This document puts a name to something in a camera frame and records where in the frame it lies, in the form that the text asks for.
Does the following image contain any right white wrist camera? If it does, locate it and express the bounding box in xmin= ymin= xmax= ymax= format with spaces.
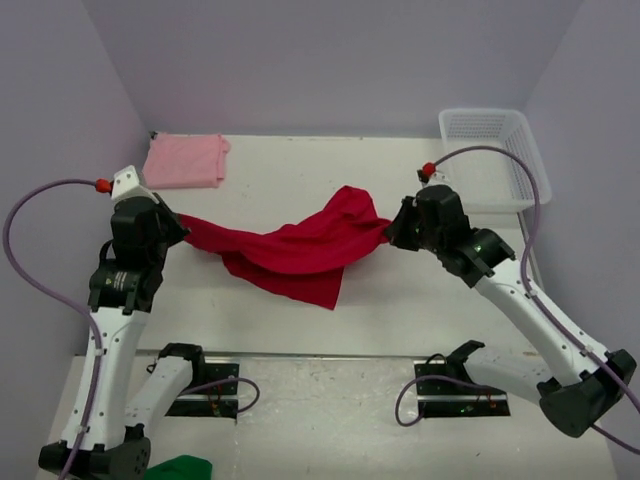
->
xmin=417 ymin=170 xmax=451 ymax=187

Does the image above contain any folded pink t shirt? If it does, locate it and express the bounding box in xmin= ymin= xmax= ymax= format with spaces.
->
xmin=142 ymin=133 xmax=231 ymax=190

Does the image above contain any green t shirt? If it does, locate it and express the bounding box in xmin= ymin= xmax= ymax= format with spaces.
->
xmin=143 ymin=455 xmax=213 ymax=480

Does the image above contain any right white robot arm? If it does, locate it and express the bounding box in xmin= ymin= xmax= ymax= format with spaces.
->
xmin=385 ymin=185 xmax=637 ymax=438

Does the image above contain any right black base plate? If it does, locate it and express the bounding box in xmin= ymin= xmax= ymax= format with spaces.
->
xmin=414 ymin=356 xmax=511 ymax=419

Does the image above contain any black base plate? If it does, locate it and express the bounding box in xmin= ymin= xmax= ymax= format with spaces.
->
xmin=414 ymin=356 xmax=511 ymax=419
xmin=166 ymin=357 xmax=240 ymax=421

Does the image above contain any red t shirt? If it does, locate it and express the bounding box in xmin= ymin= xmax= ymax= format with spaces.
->
xmin=180 ymin=186 xmax=391 ymax=310

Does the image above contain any white plastic basket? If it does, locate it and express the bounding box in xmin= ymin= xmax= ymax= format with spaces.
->
xmin=438 ymin=108 xmax=552 ymax=214

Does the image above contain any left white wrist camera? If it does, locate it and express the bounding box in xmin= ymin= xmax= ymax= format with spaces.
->
xmin=110 ymin=165 xmax=158 ymax=203

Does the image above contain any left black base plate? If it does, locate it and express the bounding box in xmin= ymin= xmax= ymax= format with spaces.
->
xmin=166 ymin=357 xmax=240 ymax=421

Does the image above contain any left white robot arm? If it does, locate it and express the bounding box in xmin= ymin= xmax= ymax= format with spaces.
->
xmin=38 ymin=194 xmax=208 ymax=479

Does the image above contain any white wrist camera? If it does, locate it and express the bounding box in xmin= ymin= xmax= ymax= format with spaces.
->
xmin=417 ymin=170 xmax=451 ymax=187
xmin=110 ymin=165 xmax=158 ymax=203

